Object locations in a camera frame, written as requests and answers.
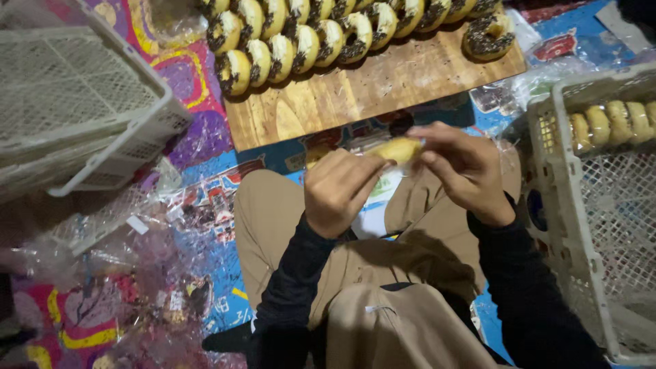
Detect heap of clear plastic wrappers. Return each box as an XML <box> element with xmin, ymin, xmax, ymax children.
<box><xmin>0</xmin><ymin>156</ymin><xmax>247</xmax><ymax>369</ymax></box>

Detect colourful printed floor mat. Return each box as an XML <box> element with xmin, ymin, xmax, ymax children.
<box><xmin>0</xmin><ymin>0</ymin><xmax>656</xmax><ymax>369</ymax></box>

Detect white plastic mesh crate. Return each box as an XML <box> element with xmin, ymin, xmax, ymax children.
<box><xmin>0</xmin><ymin>105</ymin><xmax>194</xmax><ymax>199</ymax></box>
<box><xmin>525</xmin><ymin>63</ymin><xmax>656</xmax><ymax>366</ymax></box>
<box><xmin>0</xmin><ymin>0</ymin><xmax>177</xmax><ymax>154</ymax></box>

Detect person's right hand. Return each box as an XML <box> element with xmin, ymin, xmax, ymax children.
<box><xmin>406</xmin><ymin>121</ymin><xmax>516</xmax><ymax>228</ymax></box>

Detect person's left hand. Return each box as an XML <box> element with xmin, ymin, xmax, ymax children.
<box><xmin>304</xmin><ymin>149</ymin><xmax>397</xmax><ymax>240</ymax></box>

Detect white green printed wrapper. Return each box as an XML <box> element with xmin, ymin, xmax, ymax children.
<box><xmin>353</xmin><ymin>169</ymin><xmax>407</xmax><ymax>241</ymax></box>

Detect crumpled clear plastic sheet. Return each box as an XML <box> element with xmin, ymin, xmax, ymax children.
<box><xmin>469</xmin><ymin>8</ymin><xmax>600</xmax><ymax>139</ymax></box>

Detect person's beige trousers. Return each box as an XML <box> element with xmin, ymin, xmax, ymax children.
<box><xmin>234</xmin><ymin>149</ymin><xmax>522</xmax><ymax>369</ymax></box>

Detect person's black sock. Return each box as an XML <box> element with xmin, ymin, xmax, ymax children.
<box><xmin>201</xmin><ymin>320</ymin><xmax>255</xmax><ymax>354</ymax></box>

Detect row of packed plain donuts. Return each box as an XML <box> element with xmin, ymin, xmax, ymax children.
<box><xmin>538</xmin><ymin>100</ymin><xmax>656</xmax><ymax>154</ymax></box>

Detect plastic-wrapped plain donut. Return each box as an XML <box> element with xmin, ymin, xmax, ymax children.
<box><xmin>306</xmin><ymin>135</ymin><xmax>427</xmax><ymax>176</ymax></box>

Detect rows of chocolate-sprinkled donuts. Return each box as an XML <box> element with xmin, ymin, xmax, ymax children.
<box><xmin>199</xmin><ymin>0</ymin><xmax>517</xmax><ymax>98</ymax></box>

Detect clear plastic bag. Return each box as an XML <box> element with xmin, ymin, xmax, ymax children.
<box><xmin>142</xmin><ymin>0</ymin><xmax>210</xmax><ymax>48</ymax></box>

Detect wooden board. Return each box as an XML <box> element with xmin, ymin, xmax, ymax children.
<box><xmin>224</xmin><ymin>20</ymin><xmax>528</xmax><ymax>153</ymax></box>

